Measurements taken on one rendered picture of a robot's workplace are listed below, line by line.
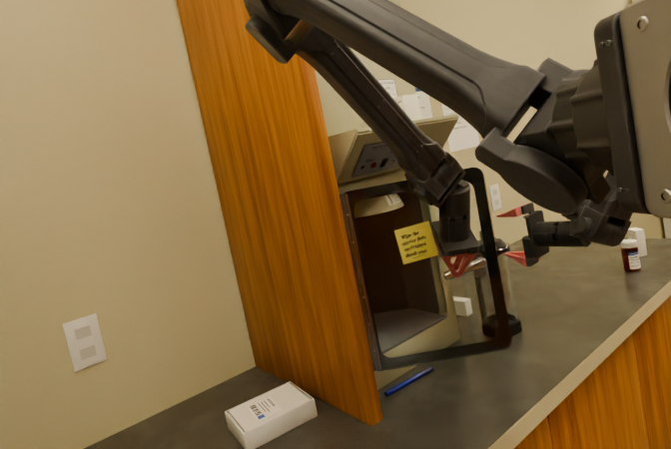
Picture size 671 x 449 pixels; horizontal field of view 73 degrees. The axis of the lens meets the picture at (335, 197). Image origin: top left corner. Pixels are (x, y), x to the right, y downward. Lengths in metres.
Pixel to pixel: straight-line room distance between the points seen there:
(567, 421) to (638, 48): 0.98
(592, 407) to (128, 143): 1.27
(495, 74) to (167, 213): 0.98
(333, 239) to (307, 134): 0.21
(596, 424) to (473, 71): 1.03
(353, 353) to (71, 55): 0.93
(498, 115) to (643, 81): 0.15
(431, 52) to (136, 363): 1.05
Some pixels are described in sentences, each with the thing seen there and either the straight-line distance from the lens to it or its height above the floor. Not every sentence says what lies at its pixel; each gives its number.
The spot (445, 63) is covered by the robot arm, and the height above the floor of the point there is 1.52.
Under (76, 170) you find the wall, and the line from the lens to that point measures 1.22.
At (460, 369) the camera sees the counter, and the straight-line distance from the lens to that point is 1.14.
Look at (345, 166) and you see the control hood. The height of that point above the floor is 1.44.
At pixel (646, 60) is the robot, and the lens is 0.31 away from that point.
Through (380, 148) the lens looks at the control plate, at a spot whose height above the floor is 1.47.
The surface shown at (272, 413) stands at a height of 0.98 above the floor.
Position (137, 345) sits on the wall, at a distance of 1.27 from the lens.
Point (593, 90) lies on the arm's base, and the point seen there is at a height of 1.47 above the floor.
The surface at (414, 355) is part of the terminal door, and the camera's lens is 1.06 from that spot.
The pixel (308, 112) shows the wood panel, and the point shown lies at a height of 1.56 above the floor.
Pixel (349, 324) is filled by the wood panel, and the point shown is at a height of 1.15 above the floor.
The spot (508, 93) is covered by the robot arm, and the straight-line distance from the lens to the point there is 0.43.
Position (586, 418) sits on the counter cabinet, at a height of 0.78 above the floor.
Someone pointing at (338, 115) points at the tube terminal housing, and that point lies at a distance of 1.01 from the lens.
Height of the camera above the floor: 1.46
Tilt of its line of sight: 4 degrees down
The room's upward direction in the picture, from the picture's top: 11 degrees counter-clockwise
